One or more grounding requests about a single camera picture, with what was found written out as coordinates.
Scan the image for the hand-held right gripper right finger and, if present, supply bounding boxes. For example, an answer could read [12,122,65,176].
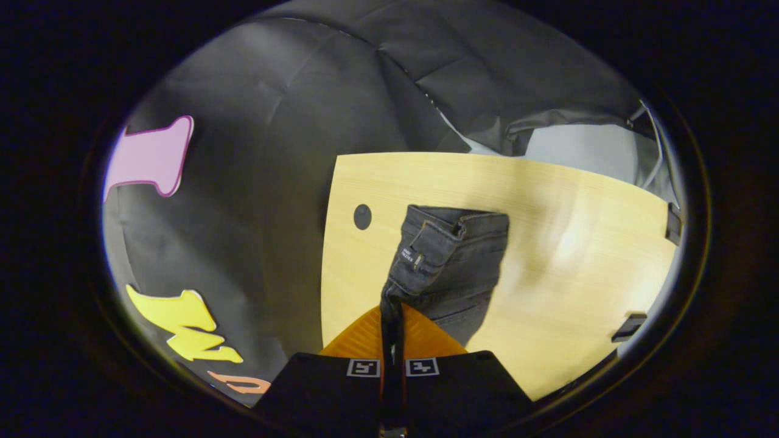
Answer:
[399,304,537,435]

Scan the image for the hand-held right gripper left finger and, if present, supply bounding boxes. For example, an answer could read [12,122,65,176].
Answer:
[253,305,390,436]

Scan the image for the dark grey jeans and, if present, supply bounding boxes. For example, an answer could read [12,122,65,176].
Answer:
[379,205,511,436]

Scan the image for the black backdrop cloth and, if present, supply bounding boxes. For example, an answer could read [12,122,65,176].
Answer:
[100,0,655,405]

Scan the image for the black table edge bracket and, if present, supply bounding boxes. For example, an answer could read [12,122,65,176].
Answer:
[665,203,683,246]
[611,313,648,343]

